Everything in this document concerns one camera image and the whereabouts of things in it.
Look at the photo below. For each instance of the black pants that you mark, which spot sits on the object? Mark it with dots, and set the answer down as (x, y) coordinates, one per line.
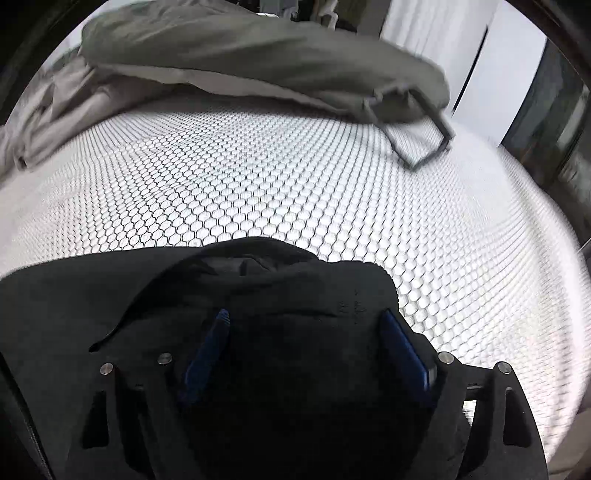
(277, 300)

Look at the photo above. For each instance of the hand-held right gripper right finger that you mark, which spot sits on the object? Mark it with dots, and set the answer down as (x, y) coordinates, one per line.
(406, 350)

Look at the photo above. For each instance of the white wardrobe door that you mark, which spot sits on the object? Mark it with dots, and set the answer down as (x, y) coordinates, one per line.
(503, 74)

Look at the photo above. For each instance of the dark green duvet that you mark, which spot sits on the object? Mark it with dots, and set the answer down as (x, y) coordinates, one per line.
(258, 50)

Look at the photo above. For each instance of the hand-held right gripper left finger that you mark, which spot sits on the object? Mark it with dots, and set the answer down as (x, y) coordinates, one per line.
(208, 350)

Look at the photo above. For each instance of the light grey crumpled blanket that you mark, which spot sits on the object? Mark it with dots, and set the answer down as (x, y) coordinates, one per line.
(69, 106)

